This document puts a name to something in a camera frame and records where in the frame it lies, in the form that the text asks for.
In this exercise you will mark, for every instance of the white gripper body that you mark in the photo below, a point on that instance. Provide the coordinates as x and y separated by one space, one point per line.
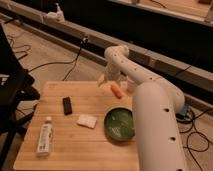
111 73

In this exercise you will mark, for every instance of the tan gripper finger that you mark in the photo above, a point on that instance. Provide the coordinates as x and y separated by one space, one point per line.
101 80

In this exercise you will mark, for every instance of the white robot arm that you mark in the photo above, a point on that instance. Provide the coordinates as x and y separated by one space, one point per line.
155 103

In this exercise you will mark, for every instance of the white paper cup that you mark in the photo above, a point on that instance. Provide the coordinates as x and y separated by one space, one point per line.
131 85

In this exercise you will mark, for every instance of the long wooden beam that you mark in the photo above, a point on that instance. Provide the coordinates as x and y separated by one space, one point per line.
156 61

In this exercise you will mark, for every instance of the black rectangular block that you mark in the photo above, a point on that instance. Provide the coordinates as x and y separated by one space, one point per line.
67 106

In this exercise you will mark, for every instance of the white sponge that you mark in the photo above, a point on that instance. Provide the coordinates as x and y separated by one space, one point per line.
87 121

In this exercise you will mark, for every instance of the green bowl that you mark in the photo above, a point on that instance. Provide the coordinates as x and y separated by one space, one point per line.
118 124

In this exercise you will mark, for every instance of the white object on ledge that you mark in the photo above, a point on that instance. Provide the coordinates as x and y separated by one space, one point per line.
58 15

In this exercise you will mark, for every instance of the white plastic bottle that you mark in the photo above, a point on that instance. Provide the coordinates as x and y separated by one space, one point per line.
45 138

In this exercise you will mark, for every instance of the blue box on floor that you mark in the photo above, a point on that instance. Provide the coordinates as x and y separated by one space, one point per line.
183 112

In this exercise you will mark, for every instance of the black chair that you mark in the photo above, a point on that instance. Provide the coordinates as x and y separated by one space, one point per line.
17 87

